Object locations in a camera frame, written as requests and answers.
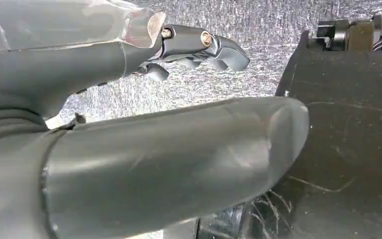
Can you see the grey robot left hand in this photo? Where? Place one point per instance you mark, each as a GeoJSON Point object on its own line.
{"type": "Point", "coordinates": [164, 165]}

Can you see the robot left arm ribbed sleeve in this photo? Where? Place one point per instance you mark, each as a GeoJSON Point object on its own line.
{"type": "Point", "coordinates": [9, 125]}

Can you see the black robot leg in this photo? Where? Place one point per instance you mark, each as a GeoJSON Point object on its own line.
{"type": "Point", "coordinates": [349, 138]}

